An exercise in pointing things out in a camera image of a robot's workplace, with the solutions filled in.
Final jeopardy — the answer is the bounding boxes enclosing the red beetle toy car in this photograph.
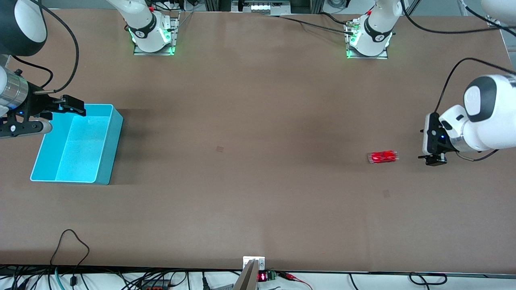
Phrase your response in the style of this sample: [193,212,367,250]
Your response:
[367,151,399,164]

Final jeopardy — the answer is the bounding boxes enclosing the blue plastic box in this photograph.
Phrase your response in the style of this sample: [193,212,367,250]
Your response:
[30,104,124,185]

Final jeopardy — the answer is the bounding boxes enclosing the black power strip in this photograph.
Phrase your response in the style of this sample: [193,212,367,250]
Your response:
[139,280,172,290]

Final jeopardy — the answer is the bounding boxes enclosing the lit white rack device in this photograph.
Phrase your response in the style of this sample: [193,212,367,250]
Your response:
[232,0,291,16]

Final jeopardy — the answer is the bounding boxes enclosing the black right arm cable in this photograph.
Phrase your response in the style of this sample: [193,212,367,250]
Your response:
[10,2,79,94]

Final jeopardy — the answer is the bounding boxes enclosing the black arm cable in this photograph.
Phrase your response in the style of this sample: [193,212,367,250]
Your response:
[401,0,516,162]
[10,2,79,94]

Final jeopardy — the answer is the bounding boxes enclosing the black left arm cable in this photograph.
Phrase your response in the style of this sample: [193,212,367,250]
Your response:
[401,0,516,162]

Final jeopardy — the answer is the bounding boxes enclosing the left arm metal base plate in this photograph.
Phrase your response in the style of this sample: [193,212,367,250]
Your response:
[345,20,389,60]

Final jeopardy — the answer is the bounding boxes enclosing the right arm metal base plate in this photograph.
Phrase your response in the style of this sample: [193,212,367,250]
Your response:
[133,11,180,56]

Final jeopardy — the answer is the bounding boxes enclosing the black coiled cable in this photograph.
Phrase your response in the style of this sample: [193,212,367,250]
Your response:
[409,272,448,286]

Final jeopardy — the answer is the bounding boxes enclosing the short black base cable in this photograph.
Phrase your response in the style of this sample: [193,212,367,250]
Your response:
[320,12,359,25]

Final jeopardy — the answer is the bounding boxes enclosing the thin black looped cable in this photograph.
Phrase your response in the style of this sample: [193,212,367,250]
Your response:
[50,229,90,286]

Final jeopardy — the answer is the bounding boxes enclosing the thick black table cable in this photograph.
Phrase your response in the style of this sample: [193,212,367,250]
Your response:
[268,14,355,35]

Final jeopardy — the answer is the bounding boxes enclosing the red clip lead cable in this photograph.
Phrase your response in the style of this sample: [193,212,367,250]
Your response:
[277,271,313,290]

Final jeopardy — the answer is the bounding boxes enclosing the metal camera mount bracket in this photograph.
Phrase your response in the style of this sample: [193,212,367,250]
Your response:
[243,256,266,290]

